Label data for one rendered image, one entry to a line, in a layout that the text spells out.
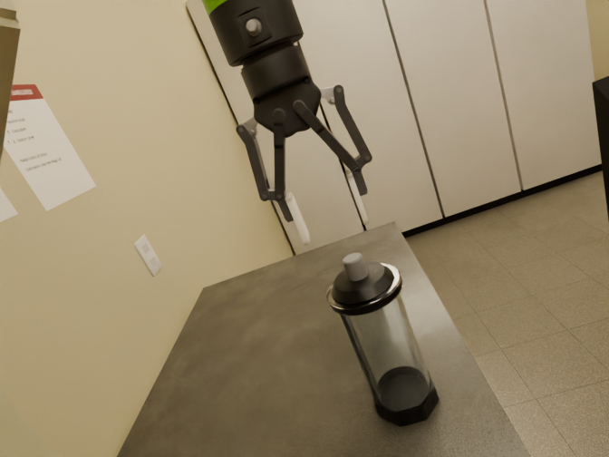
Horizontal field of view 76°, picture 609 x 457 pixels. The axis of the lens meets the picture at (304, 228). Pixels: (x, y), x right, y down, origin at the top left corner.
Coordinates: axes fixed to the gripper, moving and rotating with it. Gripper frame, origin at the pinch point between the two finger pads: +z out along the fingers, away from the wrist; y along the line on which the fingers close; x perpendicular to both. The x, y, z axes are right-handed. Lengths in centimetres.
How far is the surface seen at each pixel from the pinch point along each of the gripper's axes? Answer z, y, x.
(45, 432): 20, -59, 1
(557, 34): 17, 168, 247
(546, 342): 128, 63, 101
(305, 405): 34.2, -16.7, 4.8
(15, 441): -5.5, -16.4, -34.2
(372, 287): 10.6, 2.1, -3.6
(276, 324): 34, -25, 33
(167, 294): 25, -60, 54
